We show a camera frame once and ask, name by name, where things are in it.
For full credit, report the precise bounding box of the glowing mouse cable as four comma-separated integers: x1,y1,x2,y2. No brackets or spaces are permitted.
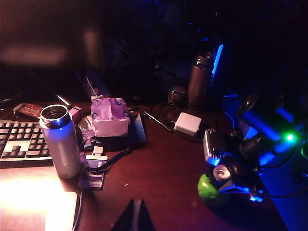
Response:
71,189,84,231

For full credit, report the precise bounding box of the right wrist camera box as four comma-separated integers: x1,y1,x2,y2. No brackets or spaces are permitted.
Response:
203,128,227,167

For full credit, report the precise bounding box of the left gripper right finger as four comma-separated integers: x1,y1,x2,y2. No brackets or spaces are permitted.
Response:
139,199,156,231

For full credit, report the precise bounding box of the id badge with lanyard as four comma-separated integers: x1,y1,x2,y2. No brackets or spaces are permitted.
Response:
80,137,132,173

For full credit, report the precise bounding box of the brown flat box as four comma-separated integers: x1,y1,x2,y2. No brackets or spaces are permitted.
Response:
12,102,44,119

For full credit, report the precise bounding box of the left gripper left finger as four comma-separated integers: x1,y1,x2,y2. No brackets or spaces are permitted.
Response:
110,198,139,231

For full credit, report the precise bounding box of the dark flat card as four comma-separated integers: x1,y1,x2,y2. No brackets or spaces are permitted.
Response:
77,166,107,191

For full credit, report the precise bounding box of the black adapter cable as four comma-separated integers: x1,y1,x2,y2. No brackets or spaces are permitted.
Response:
160,103,205,144

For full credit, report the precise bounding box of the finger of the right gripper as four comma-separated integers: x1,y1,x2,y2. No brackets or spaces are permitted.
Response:
216,178,252,196
205,165,218,184

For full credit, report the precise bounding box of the small metal cup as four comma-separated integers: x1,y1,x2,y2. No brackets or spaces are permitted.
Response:
168,86,187,105

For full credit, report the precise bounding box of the thin metal stylus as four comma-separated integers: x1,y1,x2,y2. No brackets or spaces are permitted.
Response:
142,110,173,132

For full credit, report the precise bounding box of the white power adapter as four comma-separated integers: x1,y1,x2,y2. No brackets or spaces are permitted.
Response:
174,112,203,137

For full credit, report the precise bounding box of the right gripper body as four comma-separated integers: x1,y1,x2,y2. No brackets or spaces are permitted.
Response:
225,136,263,179

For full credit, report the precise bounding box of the small pink box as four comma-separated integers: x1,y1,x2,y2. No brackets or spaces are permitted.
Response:
68,105,83,121

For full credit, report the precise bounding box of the black keyboard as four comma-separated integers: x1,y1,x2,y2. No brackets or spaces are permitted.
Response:
0,119,54,162

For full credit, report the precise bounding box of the green apple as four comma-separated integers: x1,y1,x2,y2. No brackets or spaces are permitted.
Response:
197,173,230,208

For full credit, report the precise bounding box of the pink white tissue pack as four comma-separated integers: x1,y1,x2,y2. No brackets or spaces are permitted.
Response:
90,97,132,138

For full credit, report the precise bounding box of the dark metal thermos bottle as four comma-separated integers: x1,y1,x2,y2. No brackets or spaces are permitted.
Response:
187,51,214,109

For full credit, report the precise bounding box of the blue flat notebook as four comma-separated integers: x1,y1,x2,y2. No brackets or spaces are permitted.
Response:
78,113,148,145

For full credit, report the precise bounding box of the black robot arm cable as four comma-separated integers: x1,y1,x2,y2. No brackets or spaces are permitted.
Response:
261,173,308,201

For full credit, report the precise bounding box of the white open thermos bottle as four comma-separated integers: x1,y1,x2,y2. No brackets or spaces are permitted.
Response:
39,104,83,179

